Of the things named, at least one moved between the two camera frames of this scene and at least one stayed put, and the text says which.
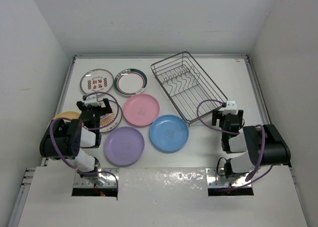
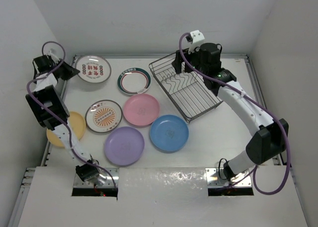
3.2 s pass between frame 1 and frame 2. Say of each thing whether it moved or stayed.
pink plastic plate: stayed
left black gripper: moved
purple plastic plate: stayed
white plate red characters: moved
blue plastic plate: stayed
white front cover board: stayed
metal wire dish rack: stayed
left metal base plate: stayed
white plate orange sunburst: stayed
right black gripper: moved
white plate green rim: moved
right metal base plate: stayed
